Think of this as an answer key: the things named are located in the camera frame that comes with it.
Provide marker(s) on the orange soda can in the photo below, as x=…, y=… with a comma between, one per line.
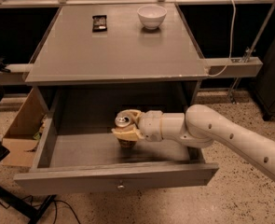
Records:
x=126, y=127

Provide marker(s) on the metal rod stand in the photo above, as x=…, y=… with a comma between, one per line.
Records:
x=248, y=52

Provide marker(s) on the white ceramic bowl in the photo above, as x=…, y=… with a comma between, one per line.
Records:
x=151, y=17

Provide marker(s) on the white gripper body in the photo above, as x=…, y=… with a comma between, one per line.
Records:
x=150, y=125

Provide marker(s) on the small black snack packet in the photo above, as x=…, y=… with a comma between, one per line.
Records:
x=99, y=23

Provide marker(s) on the grey rail beam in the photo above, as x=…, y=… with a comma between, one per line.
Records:
x=234, y=67

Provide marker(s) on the cardboard box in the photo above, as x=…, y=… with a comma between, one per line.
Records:
x=19, y=138

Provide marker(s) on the grey cabinet with table top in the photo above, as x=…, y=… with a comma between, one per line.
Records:
x=126, y=52

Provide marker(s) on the silver drawer knob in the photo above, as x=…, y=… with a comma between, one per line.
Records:
x=121, y=186

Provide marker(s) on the open grey top drawer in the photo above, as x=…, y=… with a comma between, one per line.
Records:
x=78, y=153

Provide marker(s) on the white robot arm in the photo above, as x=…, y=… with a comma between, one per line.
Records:
x=198, y=127

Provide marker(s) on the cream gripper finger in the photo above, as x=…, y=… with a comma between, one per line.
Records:
x=128, y=116
x=131, y=135

